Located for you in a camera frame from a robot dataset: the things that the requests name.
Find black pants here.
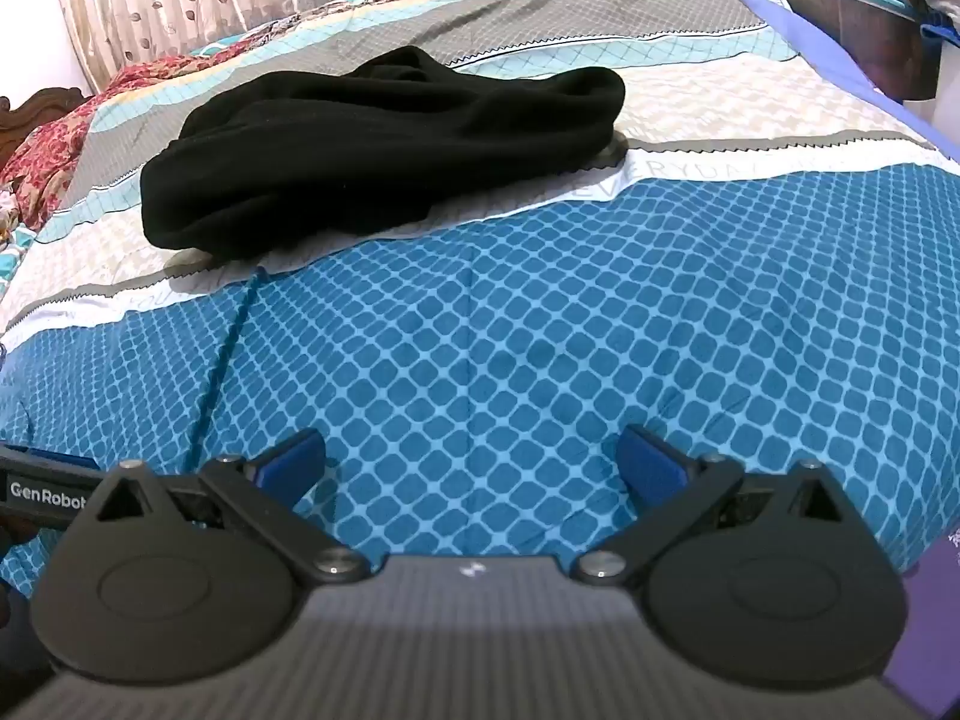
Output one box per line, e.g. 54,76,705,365
140,45,627,256

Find purple printed garment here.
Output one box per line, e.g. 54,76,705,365
881,517,960,720

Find patterned blue grey bedsheet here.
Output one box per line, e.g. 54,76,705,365
0,0,960,601

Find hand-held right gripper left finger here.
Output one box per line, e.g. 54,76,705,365
96,427,371,584

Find purple cloth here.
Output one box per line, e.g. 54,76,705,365
731,0,960,166

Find dark wooden furniture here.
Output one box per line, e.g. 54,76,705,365
750,0,931,102

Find dark blue cord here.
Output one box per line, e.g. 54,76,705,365
191,266,267,466

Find carved wooden headboard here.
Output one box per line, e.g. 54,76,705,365
0,86,95,166

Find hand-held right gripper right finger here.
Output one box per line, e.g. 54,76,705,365
574,424,863,584

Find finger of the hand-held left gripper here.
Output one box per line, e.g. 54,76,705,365
26,448,100,472

